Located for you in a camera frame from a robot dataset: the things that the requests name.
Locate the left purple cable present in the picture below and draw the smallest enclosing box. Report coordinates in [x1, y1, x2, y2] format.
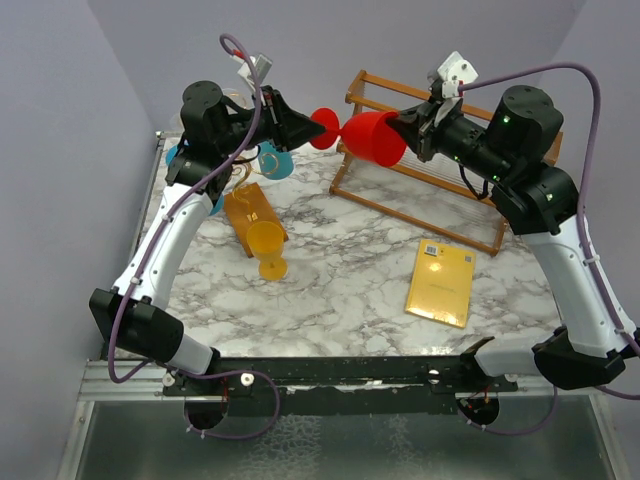
[107, 33, 281, 440]

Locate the wine glass rack wooden base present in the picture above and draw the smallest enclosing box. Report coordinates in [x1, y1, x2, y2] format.
[223, 183, 289, 258]

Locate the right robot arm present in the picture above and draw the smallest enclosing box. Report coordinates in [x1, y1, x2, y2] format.
[387, 85, 639, 391]

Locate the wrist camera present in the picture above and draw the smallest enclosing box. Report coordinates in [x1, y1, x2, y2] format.
[428, 51, 478, 106]
[233, 51, 273, 92]

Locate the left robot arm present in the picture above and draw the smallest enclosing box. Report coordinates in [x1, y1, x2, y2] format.
[89, 80, 326, 395]

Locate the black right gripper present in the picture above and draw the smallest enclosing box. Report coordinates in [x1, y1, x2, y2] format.
[385, 94, 513, 184]

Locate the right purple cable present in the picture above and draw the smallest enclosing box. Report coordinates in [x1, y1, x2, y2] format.
[459, 62, 640, 435]

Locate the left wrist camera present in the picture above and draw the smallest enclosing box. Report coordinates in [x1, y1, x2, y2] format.
[233, 51, 273, 92]

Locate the purple cable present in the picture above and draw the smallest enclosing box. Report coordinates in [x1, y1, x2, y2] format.
[107, 33, 281, 440]
[459, 62, 640, 435]

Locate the yellow plastic goblet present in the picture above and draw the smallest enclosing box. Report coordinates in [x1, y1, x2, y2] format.
[246, 221, 288, 281]

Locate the wooden shelf rack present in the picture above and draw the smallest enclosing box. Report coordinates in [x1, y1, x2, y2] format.
[329, 69, 564, 257]

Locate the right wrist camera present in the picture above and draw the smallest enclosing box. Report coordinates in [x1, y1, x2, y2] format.
[428, 51, 478, 106]

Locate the red plastic goblet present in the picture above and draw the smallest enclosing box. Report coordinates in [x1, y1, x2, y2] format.
[310, 107, 407, 168]

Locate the yellow book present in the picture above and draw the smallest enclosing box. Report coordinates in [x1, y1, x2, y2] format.
[405, 239, 476, 329]

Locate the aluminium table frame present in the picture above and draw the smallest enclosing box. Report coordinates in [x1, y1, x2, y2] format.
[54, 294, 631, 480]

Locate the blue plastic goblet front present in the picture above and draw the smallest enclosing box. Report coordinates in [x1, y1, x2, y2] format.
[165, 145, 224, 216]

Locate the blue plastic goblet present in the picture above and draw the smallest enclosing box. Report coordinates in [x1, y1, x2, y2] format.
[258, 142, 294, 180]
[165, 145, 224, 216]

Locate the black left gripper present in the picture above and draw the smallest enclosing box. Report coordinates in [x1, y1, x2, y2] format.
[216, 84, 326, 155]

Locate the gold wire glass rack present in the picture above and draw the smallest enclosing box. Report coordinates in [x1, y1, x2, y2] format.
[231, 155, 264, 223]

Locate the ribbed clear wine glass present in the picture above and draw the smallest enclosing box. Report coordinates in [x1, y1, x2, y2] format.
[222, 88, 250, 109]

